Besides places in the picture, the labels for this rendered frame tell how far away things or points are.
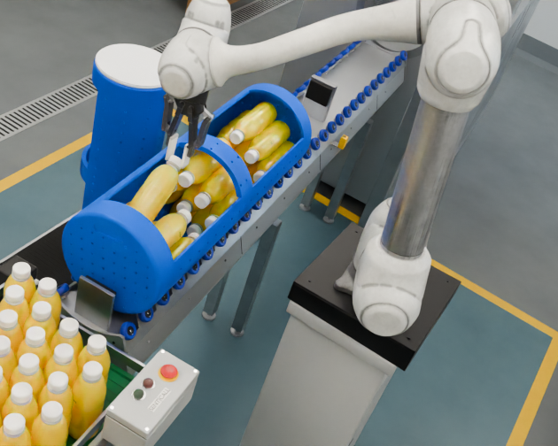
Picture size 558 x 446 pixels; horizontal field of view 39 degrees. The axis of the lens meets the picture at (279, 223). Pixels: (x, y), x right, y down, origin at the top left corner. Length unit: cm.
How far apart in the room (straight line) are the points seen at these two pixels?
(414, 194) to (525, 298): 258
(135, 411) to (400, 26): 95
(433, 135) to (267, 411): 113
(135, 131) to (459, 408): 176
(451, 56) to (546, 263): 314
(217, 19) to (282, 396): 112
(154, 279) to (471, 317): 232
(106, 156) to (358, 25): 140
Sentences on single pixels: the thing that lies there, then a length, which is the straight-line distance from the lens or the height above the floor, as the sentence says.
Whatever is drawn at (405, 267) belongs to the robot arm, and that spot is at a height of 135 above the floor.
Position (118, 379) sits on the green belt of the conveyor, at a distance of 195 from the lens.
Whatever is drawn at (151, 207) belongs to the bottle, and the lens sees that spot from 193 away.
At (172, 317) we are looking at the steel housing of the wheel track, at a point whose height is 88.
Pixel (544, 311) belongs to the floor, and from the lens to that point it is 419.
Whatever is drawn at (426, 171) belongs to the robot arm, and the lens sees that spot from 164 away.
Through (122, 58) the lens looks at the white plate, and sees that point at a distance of 283.
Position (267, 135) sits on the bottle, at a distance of 238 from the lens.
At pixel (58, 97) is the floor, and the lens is 447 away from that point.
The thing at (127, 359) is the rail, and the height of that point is 97.
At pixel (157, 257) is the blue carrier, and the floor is 118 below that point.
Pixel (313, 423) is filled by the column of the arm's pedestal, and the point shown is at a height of 62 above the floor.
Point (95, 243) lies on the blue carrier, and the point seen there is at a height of 114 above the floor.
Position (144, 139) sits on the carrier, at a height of 82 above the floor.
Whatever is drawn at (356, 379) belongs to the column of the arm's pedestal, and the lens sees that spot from 215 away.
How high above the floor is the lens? 243
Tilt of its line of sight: 38 degrees down
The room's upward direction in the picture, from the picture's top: 19 degrees clockwise
